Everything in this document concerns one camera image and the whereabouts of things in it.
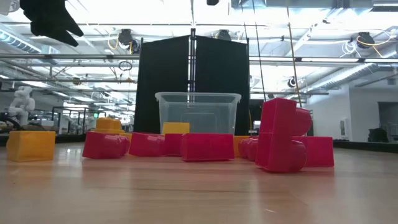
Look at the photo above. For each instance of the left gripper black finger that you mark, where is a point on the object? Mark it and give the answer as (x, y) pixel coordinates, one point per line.
(63, 37)
(73, 27)

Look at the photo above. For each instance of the yellow two-stud building block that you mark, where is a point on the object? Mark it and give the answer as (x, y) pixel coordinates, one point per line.
(108, 124)
(175, 128)

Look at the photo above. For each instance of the yellow plastic building block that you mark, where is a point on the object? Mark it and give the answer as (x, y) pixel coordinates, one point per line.
(240, 144)
(31, 145)

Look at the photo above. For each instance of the white rounded fixture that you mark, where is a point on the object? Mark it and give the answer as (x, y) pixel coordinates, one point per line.
(7, 6)

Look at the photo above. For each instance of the black fabric partition panel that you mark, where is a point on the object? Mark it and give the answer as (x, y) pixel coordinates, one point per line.
(222, 68)
(163, 77)

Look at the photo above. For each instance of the black partition stand pole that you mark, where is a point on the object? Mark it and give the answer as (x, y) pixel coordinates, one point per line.
(192, 56)

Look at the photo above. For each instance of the clear plastic storage bin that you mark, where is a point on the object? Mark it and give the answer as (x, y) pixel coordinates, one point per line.
(199, 112)

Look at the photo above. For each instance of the black office chair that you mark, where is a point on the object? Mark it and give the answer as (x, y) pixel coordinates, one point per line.
(377, 135)

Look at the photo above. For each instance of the black metal rack frame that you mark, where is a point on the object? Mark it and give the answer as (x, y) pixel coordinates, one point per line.
(77, 108)

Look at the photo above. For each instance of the white wall dispenser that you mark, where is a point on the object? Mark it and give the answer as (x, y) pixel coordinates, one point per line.
(343, 128)

